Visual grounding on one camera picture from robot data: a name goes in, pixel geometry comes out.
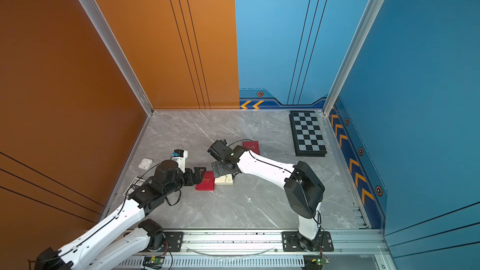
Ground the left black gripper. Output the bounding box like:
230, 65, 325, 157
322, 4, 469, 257
164, 165, 207, 198

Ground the cream lotus print box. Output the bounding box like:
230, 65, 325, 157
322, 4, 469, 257
214, 174, 234, 186

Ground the red jewelry box lid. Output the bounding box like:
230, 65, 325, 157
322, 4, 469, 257
242, 141, 260, 155

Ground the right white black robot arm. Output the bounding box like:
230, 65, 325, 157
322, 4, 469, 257
207, 140, 325, 251

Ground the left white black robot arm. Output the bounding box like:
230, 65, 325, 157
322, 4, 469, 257
33, 159, 207, 270

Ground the left closed red jewelry box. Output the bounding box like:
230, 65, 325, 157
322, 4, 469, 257
196, 171, 215, 191

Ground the white earbuds case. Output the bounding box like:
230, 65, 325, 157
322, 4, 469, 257
138, 158, 153, 171

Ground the black white chessboard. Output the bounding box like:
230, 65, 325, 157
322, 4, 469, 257
289, 110, 327, 157

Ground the left green circuit board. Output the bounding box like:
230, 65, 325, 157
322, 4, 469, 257
142, 256, 165, 270

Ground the green circuit board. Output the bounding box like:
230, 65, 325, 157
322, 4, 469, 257
301, 256, 330, 270
142, 256, 165, 270

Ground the right green circuit board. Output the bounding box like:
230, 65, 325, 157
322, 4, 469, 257
301, 256, 330, 270

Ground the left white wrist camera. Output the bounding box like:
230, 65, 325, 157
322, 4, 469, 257
171, 149, 188, 173

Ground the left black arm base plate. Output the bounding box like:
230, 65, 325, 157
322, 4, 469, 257
144, 231, 184, 253

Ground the white vented cable duct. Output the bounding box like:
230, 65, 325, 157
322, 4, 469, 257
114, 254, 304, 270

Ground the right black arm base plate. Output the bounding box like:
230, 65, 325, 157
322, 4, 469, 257
281, 230, 335, 252

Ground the aluminium front rail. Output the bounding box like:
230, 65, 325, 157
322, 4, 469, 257
164, 229, 390, 257

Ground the left aluminium corner post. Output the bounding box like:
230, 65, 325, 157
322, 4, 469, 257
78, 0, 155, 116

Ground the aluminium corner post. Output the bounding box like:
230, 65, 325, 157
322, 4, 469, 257
78, 0, 155, 116
322, 0, 385, 116

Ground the right aluminium corner post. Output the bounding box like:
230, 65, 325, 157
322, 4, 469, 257
322, 0, 385, 116

